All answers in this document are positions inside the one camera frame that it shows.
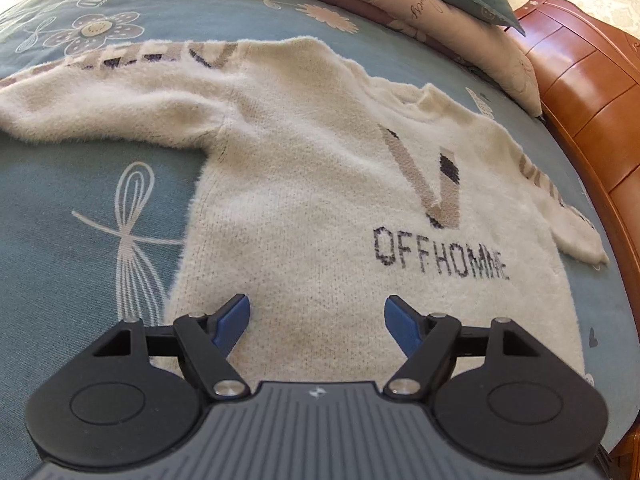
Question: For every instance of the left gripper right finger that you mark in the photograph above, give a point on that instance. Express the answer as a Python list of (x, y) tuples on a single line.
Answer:
[(428, 344)]

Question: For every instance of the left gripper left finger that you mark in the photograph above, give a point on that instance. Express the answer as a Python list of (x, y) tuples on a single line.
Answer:
[(205, 342)]

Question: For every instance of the cream knit sweater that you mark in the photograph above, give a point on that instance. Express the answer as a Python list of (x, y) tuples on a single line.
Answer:
[(324, 191)]

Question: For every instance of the blue floral bed sheet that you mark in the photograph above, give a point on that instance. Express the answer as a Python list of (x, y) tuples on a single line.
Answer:
[(92, 230)]

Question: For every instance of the cream floral pillow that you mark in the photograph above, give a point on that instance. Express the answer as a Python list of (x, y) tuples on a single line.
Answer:
[(470, 40)]

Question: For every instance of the orange wooden headboard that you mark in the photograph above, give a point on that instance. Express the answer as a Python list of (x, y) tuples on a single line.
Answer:
[(588, 79)]

